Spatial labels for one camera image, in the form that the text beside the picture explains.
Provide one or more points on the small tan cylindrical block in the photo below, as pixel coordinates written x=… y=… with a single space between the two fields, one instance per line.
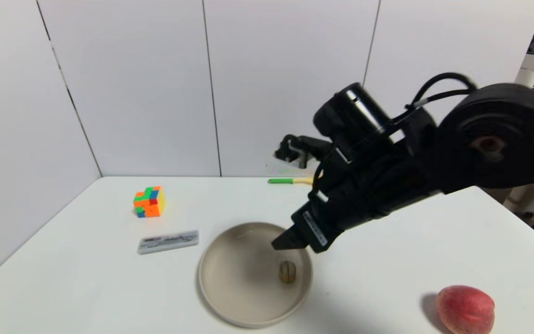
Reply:
x=287 y=272

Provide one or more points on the multicolour puzzle cube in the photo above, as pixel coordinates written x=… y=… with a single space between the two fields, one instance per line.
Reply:
x=150 y=204

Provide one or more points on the beige round plate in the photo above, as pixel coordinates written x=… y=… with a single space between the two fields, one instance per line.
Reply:
x=244 y=278

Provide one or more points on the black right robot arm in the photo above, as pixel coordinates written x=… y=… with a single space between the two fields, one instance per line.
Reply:
x=489 y=139

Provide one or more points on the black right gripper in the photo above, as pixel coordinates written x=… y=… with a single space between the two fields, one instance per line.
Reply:
x=314 y=228

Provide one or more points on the grey rectangular case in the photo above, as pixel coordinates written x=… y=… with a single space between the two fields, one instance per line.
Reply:
x=168 y=241

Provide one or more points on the red peach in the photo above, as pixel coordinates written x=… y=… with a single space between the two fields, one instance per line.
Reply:
x=465 y=309

